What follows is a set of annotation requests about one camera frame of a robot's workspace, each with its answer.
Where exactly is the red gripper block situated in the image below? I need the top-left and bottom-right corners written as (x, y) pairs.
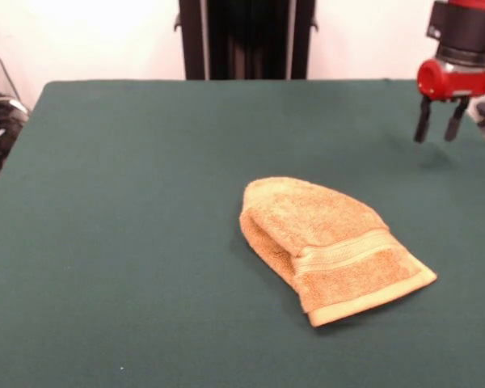
top-left (413, 58), bottom-right (485, 144)

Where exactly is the tan terry towel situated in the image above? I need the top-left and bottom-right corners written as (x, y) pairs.
top-left (238, 175), bottom-right (438, 328)

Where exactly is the dark green table cloth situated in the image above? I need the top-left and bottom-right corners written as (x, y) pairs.
top-left (0, 79), bottom-right (485, 388)

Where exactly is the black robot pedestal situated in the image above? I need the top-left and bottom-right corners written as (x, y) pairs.
top-left (173, 0), bottom-right (320, 81)

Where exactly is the tangled black cable bundle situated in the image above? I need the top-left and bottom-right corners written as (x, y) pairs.
top-left (0, 66), bottom-right (30, 175)

